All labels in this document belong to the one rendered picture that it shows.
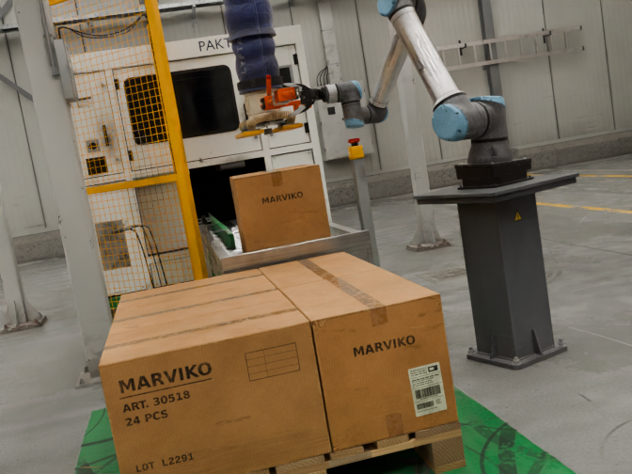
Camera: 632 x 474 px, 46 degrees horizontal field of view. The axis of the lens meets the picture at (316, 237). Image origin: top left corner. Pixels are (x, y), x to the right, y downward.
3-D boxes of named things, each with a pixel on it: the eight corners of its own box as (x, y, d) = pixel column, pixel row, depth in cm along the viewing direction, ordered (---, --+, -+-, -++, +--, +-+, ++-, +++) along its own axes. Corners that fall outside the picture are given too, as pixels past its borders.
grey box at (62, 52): (70, 102, 395) (58, 46, 391) (80, 101, 396) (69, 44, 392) (65, 99, 375) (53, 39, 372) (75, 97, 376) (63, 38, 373)
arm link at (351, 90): (364, 98, 347) (360, 77, 347) (339, 102, 345) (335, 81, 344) (359, 102, 356) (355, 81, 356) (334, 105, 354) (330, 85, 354)
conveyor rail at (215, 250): (201, 249, 563) (197, 225, 560) (208, 248, 564) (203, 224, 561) (228, 301, 337) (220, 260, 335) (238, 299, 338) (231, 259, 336)
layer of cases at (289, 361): (138, 384, 323) (120, 294, 318) (357, 336, 341) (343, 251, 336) (126, 503, 206) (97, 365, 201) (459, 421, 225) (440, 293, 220)
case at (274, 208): (242, 250, 400) (229, 177, 395) (314, 237, 405) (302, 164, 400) (248, 264, 341) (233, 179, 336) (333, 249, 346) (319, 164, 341)
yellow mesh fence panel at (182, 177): (100, 356, 447) (27, 2, 422) (111, 351, 456) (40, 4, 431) (219, 354, 408) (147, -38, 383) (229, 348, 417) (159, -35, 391)
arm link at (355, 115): (372, 124, 352) (368, 99, 351) (354, 126, 345) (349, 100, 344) (359, 129, 359) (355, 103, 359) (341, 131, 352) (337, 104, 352)
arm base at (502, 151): (486, 160, 327) (484, 137, 326) (522, 158, 313) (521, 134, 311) (458, 165, 316) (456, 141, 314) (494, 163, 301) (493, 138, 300)
